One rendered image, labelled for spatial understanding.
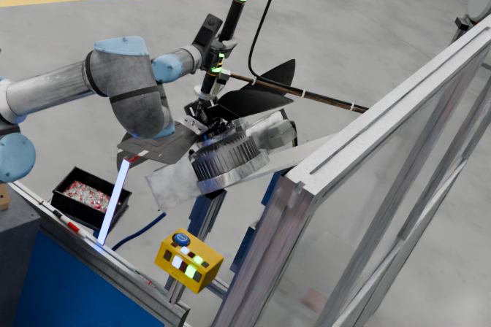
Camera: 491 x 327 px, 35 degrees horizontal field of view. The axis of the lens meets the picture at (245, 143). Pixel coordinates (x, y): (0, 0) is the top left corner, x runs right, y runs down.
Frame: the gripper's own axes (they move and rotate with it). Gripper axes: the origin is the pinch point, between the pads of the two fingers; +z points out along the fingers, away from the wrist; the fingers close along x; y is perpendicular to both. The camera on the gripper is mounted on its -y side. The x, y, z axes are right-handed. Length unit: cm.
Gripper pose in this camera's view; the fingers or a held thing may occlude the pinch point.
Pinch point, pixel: (229, 36)
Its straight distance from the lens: 242.6
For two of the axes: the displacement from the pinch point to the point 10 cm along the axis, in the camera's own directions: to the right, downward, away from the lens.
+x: 8.1, 5.2, -2.8
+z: 4.9, -3.3, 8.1
